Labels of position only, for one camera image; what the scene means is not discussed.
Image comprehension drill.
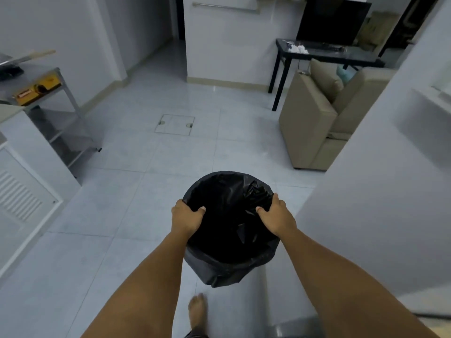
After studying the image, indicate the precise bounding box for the person's left hand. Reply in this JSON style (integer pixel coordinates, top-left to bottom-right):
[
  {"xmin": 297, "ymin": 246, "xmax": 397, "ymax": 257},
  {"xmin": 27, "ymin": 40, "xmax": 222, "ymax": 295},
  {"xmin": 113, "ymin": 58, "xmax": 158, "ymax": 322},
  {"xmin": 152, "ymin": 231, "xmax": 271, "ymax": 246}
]
[{"xmin": 171, "ymin": 199, "xmax": 206, "ymax": 241}]

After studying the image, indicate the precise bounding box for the person's right hand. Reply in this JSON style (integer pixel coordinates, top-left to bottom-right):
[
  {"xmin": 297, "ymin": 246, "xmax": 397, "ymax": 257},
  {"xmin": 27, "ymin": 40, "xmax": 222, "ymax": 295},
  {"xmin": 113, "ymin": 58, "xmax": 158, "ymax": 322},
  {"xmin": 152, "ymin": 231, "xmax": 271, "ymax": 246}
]
[{"xmin": 255, "ymin": 193, "xmax": 298, "ymax": 239}]

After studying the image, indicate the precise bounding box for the trash bin with black bag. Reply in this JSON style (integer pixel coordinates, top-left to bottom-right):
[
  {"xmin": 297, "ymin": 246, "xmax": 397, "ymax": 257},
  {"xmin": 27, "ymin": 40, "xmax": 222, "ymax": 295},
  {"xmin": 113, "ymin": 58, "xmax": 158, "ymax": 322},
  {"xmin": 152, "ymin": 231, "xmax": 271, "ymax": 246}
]
[{"xmin": 182, "ymin": 171, "xmax": 281, "ymax": 288}]

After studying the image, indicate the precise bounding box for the person's right forearm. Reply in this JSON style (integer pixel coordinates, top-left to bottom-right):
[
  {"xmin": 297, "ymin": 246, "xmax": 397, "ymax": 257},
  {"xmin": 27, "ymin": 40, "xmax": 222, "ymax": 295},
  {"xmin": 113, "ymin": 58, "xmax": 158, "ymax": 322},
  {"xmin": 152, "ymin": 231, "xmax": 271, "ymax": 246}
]
[{"xmin": 280, "ymin": 227, "xmax": 441, "ymax": 338}]

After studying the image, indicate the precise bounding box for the person's left forearm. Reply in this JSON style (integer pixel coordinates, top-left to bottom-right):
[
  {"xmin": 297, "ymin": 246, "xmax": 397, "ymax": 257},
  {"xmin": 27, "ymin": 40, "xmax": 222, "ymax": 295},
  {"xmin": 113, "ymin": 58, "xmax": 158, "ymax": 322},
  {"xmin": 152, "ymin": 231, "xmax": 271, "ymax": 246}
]
[{"xmin": 80, "ymin": 230, "xmax": 191, "ymax": 338}]

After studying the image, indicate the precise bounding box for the floor access hatch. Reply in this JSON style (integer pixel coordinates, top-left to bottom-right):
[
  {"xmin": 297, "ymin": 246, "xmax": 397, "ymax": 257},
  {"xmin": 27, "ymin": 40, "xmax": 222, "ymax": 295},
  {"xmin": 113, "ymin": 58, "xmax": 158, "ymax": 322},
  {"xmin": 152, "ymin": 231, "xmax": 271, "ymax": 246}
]
[{"xmin": 154, "ymin": 114, "xmax": 196, "ymax": 136}]

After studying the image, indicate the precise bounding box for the person's bare foot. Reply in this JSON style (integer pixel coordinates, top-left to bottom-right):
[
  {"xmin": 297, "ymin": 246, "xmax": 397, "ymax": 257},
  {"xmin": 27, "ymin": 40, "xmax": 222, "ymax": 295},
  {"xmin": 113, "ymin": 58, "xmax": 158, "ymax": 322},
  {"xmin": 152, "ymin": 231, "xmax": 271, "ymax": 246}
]
[{"xmin": 188, "ymin": 293, "xmax": 209, "ymax": 332}]

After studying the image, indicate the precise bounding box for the beige sofa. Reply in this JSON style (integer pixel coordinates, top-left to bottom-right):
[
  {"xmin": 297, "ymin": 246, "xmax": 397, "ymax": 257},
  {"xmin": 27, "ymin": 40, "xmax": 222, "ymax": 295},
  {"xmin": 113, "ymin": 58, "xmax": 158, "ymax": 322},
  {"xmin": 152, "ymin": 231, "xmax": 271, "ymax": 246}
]
[{"xmin": 279, "ymin": 67, "xmax": 398, "ymax": 171}]

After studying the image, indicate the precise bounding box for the beige sofa cushion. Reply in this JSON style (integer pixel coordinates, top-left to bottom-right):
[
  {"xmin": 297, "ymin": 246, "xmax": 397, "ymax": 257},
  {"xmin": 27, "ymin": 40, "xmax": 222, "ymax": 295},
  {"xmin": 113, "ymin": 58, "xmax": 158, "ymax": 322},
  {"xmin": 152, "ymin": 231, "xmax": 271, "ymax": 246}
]
[{"xmin": 309, "ymin": 58, "xmax": 344, "ymax": 104}]

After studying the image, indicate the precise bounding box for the teal cushion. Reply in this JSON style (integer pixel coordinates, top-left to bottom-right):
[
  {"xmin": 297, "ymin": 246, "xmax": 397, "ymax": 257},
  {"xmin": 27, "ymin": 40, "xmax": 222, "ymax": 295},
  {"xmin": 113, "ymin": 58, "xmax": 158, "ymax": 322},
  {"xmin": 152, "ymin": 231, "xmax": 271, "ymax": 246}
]
[{"xmin": 336, "ymin": 65, "xmax": 357, "ymax": 85}]

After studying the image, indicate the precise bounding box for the black side table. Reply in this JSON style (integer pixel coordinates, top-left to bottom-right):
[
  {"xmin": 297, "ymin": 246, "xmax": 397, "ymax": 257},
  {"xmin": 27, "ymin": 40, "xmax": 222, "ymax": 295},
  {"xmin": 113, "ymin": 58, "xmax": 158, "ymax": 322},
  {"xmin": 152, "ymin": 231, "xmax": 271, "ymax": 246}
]
[{"xmin": 268, "ymin": 38, "xmax": 386, "ymax": 112}]

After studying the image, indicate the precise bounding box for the metal shelf rack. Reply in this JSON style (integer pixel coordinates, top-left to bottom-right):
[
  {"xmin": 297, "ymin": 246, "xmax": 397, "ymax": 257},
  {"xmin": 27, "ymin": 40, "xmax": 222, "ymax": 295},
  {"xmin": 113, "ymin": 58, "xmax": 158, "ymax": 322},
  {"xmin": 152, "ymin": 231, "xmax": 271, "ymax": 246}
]
[{"xmin": 0, "ymin": 63, "xmax": 103, "ymax": 180}]

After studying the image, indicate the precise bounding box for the white louvered cabinet door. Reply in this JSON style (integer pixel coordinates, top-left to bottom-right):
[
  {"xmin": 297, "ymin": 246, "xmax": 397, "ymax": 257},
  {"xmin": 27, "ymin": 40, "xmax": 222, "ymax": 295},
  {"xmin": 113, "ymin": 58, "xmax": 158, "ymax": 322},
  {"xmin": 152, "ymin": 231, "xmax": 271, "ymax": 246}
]
[{"xmin": 0, "ymin": 141, "xmax": 64, "ymax": 278}]

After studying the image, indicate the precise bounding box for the black television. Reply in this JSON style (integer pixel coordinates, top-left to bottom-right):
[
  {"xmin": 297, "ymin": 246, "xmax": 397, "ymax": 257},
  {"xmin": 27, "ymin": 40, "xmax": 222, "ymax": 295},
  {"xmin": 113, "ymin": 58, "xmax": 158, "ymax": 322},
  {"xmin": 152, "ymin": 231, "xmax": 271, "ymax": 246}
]
[{"xmin": 295, "ymin": 0, "xmax": 373, "ymax": 47}]

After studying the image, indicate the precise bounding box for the yellow box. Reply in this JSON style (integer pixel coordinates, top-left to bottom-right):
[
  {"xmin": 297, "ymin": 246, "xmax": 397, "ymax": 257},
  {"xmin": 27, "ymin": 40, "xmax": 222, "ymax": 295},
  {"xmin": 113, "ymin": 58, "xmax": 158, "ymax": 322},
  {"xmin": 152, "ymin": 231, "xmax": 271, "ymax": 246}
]
[{"xmin": 13, "ymin": 77, "xmax": 62, "ymax": 106}]

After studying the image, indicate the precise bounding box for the brown cardboard box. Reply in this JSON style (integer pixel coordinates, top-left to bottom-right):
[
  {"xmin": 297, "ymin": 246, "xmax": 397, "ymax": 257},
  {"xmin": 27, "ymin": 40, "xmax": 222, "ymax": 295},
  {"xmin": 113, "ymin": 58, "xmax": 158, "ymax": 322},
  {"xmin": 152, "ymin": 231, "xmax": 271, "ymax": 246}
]
[{"xmin": 356, "ymin": 10, "xmax": 400, "ymax": 52}]

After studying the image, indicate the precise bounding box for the black object on rack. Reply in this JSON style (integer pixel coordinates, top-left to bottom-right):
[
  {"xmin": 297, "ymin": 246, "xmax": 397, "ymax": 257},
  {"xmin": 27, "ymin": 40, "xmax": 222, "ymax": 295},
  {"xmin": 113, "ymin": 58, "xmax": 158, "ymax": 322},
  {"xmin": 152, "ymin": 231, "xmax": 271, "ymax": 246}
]
[{"xmin": 0, "ymin": 65, "xmax": 24, "ymax": 81}]

